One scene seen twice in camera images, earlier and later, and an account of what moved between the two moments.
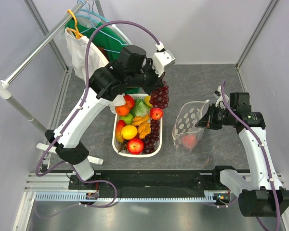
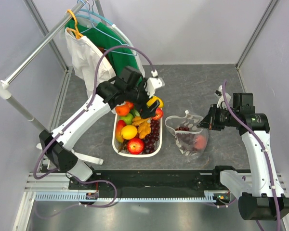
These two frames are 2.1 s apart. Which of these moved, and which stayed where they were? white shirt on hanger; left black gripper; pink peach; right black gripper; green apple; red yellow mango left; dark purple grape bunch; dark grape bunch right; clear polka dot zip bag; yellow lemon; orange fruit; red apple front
Moved: pink peach; clear polka dot zip bag; left black gripper; dark purple grape bunch
Stayed: green apple; red apple front; right black gripper; yellow lemon; white shirt on hanger; dark grape bunch right; orange fruit; red yellow mango left
